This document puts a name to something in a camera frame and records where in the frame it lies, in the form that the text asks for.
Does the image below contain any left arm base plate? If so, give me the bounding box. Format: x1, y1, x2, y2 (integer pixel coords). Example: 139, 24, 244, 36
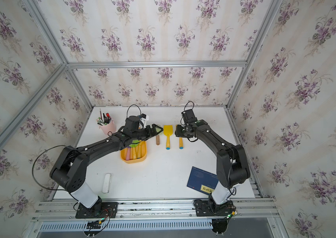
75, 202, 119, 219

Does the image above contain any yellow shovel blue tip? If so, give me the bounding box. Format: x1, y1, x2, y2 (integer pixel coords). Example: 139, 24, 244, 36
163, 125, 173, 150

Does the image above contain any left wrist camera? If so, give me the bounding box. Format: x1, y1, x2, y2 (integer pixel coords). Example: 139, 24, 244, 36
139, 114, 149, 128

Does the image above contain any green round spatula wooden handle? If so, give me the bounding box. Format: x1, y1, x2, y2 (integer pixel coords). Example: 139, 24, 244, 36
156, 135, 160, 145

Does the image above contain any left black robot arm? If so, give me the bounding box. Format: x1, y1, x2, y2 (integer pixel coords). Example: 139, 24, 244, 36
49, 116, 164, 209

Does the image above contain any blue book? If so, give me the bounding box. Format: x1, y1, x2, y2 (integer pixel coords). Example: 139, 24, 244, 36
186, 167, 219, 194

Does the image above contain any pink pen cup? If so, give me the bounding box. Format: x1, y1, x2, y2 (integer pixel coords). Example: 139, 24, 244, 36
97, 110, 116, 135

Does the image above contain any yellow storage box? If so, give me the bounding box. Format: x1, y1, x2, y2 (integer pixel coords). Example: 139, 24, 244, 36
120, 140, 147, 164

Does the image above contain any white eraser bar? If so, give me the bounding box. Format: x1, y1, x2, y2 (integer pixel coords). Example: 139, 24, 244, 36
102, 173, 112, 194

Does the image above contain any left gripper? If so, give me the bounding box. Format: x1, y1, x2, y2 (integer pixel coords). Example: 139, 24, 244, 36
131, 124, 164, 141

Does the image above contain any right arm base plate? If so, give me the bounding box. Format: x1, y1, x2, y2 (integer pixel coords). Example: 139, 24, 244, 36
193, 199, 236, 218

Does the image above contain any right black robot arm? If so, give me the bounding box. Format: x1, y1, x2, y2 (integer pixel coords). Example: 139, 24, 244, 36
175, 109, 251, 205

